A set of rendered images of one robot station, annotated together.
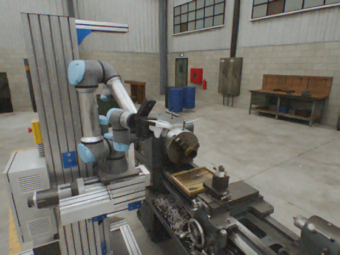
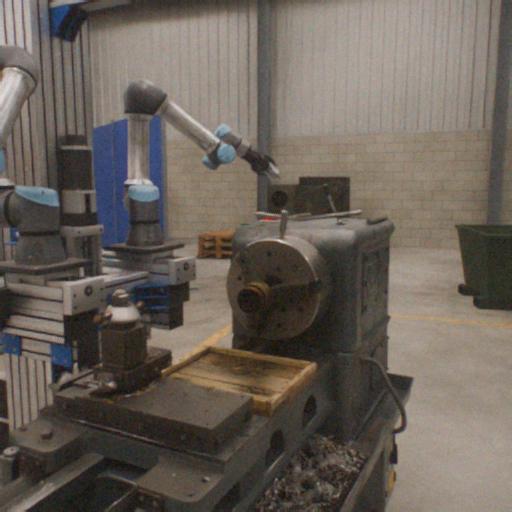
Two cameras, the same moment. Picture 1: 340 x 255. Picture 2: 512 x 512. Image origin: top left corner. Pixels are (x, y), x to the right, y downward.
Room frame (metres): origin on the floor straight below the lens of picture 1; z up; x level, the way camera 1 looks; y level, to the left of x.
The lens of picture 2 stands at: (0.84, -1.37, 1.41)
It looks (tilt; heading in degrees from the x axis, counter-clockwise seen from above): 8 degrees down; 55
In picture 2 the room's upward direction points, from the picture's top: straight up
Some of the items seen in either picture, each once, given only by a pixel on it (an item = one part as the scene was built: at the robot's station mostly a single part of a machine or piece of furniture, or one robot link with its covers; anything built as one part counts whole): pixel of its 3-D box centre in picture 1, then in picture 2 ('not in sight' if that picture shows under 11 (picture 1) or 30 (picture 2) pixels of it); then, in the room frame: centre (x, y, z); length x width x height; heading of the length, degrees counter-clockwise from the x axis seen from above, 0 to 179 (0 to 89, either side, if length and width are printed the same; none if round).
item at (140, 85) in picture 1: (135, 91); not in sight; (10.85, 1.70, 0.50); 1.61 x 0.44 x 1.00; 35
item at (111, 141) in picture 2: not in sight; (116, 196); (3.83, 6.58, 1.18); 4.12 x 0.80 x 2.35; 86
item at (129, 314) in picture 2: (221, 172); (121, 312); (1.23, -0.33, 1.13); 0.08 x 0.08 x 0.03
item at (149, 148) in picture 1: (160, 136); (316, 273); (2.17, 0.09, 1.06); 0.59 x 0.48 x 0.39; 28
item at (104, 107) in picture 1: (112, 109); (509, 265); (6.72, 1.80, 0.43); 1.34 x 0.94 x 0.85; 47
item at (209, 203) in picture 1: (226, 195); (146, 402); (1.26, -0.38, 0.95); 0.43 x 0.17 x 0.05; 118
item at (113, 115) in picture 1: (119, 118); not in sight; (0.96, 0.23, 1.56); 0.11 x 0.08 x 0.09; 48
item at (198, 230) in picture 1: (203, 234); not in sight; (1.14, -0.21, 0.75); 0.27 x 0.10 x 0.23; 28
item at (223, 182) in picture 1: (220, 181); (125, 341); (1.24, -0.33, 1.07); 0.07 x 0.07 x 0.10; 28
